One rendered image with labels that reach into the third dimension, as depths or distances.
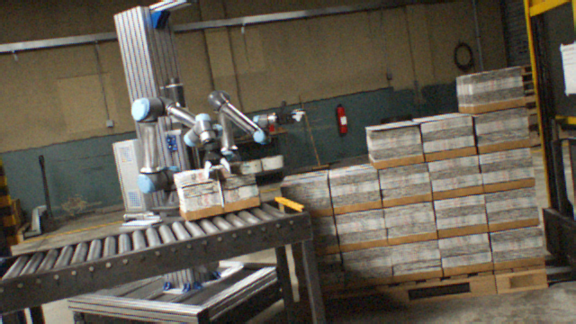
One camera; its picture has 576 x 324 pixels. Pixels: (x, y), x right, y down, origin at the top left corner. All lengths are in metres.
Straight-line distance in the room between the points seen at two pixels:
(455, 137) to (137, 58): 1.98
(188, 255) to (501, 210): 1.85
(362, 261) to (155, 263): 1.42
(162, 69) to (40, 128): 6.31
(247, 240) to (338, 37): 8.45
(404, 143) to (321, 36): 7.38
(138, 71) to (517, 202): 2.41
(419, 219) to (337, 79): 7.39
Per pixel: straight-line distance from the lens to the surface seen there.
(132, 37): 3.58
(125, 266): 2.32
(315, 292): 2.51
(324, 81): 10.35
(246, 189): 2.75
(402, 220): 3.26
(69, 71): 9.70
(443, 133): 3.22
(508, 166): 3.33
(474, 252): 3.37
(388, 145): 3.19
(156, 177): 3.14
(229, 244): 2.35
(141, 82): 3.54
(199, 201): 2.71
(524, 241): 3.44
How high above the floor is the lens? 1.28
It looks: 6 degrees down
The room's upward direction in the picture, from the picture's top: 9 degrees counter-clockwise
